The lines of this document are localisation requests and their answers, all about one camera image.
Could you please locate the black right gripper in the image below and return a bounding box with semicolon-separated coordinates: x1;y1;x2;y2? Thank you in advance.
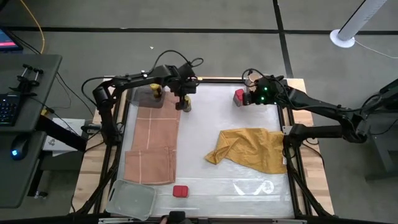
242;76;285;107

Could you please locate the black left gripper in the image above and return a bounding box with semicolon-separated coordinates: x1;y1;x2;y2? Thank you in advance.
170;75;198;111

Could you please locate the red bottle yellow cap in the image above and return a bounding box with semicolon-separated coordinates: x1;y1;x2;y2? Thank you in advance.
233;88;247;108

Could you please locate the clear plastic bin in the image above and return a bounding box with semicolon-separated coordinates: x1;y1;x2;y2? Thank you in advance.
131;86;167;110
105;179;157;222

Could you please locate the mustard yellow cloth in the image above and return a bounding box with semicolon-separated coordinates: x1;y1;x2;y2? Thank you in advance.
204;128;289;175

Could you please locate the white glossy table mat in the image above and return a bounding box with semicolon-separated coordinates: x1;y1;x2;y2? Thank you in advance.
118;81;295;218

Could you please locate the pink folded towel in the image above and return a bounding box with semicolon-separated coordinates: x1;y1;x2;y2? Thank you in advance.
123;91;182;186

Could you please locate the red paprika tin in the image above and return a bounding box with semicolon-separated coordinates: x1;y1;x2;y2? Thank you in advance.
172;185;190;198

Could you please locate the white pole with round base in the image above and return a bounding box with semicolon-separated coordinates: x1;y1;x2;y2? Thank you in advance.
329;0;388;49

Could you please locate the person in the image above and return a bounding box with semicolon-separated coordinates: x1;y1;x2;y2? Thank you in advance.
159;210;192;224

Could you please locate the white printed paper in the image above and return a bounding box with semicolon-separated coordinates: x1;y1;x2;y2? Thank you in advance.
42;117;86;157

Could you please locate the black desk support bar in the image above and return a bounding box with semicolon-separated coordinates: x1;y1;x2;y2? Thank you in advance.
35;114;88;153

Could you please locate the dark grey equipment stand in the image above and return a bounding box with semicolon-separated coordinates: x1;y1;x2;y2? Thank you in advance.
341;77;398;182

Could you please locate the black clamp stand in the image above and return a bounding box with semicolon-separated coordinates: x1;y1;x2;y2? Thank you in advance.
9;63;45;94

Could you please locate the black computer mouse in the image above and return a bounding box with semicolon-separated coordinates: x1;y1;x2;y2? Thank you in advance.
11;136;30;161

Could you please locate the backlit black keyboard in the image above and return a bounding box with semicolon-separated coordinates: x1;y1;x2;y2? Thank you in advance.
0;93;21;127

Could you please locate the dark grey desk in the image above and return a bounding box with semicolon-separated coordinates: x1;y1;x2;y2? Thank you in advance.
0;54;63;209

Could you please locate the computer monitor with pink screen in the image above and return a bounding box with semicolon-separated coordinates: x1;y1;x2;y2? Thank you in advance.
0;27;24;52

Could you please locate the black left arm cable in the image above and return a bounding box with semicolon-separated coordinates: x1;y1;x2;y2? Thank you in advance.
81;49;205;108

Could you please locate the black metal table frame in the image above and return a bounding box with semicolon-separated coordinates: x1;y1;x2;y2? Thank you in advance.
73;76;335;224

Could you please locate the white cable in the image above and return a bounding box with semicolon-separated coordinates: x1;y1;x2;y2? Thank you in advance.
354;39;398;62

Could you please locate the yellow cable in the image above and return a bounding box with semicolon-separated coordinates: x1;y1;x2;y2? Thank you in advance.
20;0;46;54

